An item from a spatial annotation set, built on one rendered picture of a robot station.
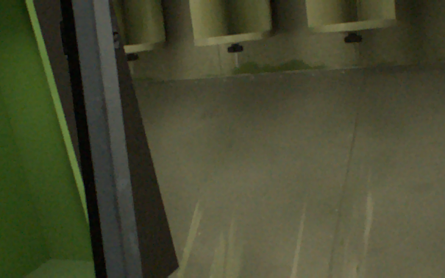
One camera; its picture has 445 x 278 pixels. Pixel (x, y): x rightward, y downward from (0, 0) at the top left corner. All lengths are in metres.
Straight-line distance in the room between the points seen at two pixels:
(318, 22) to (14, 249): 1.38
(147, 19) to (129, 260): 2.48
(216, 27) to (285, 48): 0.40
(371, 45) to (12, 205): 1.54
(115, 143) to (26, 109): 1.71
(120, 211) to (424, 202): 1.97
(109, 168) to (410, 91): 2.21
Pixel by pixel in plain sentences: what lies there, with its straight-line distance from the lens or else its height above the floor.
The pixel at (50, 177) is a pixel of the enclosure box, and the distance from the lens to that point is 3.49.
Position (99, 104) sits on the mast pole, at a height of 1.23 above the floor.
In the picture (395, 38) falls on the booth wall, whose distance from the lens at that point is 3.84.
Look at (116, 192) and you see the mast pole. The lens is 1.75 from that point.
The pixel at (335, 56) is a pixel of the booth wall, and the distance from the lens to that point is 3.97.
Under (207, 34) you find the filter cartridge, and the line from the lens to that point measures 3.82.
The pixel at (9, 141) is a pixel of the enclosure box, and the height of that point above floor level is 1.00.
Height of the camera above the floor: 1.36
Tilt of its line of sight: 7 degrees down
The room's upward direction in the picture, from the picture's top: 6 degrees counter-clockwise
